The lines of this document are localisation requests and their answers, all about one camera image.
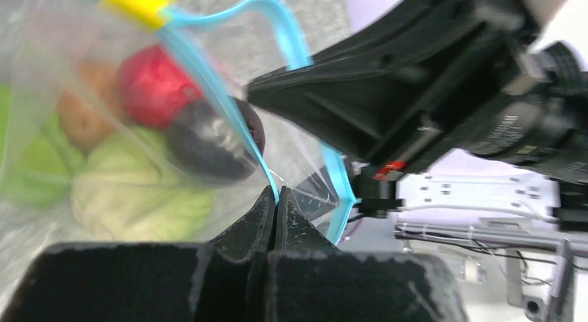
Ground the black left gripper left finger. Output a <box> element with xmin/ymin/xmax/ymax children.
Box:
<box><xmin>1</xmin><ymin>187</ymin><xmax>276</xmax><ymax>321</ymax></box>

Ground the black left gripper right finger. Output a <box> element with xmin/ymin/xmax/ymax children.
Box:
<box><xmin>268</xmin><ymin>188</ymin><xmax>467</xmax><ymax>321</ymax></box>

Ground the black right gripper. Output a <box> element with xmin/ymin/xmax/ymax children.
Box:
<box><xmin>247</xmin><ymin>0</ymin><xmax>542</xmax><ymax>173</ymax></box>

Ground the light green cabbage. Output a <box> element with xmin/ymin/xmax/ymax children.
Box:
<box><xmin>71</xmin><ymin>126</ymin><xmax>216</xmax><ymax>242</ymax></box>

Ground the dark purple fruit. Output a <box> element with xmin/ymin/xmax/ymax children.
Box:
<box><xmin>166</xmin><ymin>100</ymin><xmax>259</xmax><ymax>185</ymax></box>

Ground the clear zip top bag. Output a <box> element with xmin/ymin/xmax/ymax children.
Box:
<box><xmin>1</xmin><ymin>0</ymin><xmax>354</xmax><ymax>243</ymax></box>

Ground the red apple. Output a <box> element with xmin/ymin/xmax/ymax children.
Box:
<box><xmin>116</xmin><ymin>44</ymin><xmax>202</xmax><ymax>130</ymax></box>

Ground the brown kiwi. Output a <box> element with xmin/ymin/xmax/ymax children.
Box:
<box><xmin>57</xmin><ymin>60</ymin><xmax>127</xmax><ymax>153</ymax></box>

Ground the green mango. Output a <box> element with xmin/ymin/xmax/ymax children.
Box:
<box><xmin>1</xmin><ymin>82</ymin><xmax>85</xmax><ymax>208</ymax></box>

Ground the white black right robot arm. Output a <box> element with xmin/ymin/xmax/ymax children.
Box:
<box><xmin>247</xmin><ymin>0</ymin><xmax>587</xmax><ymax>218</ymax></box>

